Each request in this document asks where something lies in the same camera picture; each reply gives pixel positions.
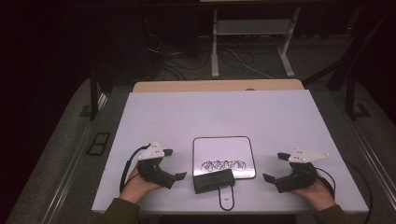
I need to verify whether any small whiteboard with handle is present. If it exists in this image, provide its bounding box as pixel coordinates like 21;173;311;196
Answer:
191;135;257;212

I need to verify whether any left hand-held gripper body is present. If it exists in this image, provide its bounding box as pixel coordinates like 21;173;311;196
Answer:
136;142;176;189

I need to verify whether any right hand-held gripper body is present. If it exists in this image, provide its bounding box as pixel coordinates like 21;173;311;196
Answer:
275;147;330;194

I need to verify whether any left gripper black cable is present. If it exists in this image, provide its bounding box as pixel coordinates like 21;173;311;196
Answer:
119;143;152;194

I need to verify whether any person's left hand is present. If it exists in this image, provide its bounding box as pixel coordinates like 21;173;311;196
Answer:
119;166;163;204

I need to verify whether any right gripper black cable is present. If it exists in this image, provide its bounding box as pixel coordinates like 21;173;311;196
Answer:
315;160;374;224

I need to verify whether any black board eraser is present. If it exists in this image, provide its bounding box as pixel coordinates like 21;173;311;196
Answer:
191;168;236;195

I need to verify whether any black metal stand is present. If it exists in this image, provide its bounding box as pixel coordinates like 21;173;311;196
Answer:
78;69;115;122
326;6;396;121

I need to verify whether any person's right hand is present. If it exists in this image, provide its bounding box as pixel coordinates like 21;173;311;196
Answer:
290;175;337;212

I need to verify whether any light wooden table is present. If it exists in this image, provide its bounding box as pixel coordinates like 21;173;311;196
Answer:
133;78;304;93

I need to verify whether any bundle of black floor cables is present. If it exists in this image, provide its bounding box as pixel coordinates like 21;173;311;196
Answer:
144;15;253;81

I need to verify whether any white metal stand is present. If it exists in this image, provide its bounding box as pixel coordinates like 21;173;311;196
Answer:
210;7;302;79

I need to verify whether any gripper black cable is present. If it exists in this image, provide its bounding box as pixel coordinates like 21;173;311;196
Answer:
315;160;374;224
119;143;152;194

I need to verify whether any white floor cable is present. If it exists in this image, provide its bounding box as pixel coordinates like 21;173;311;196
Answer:
223;46;275;80

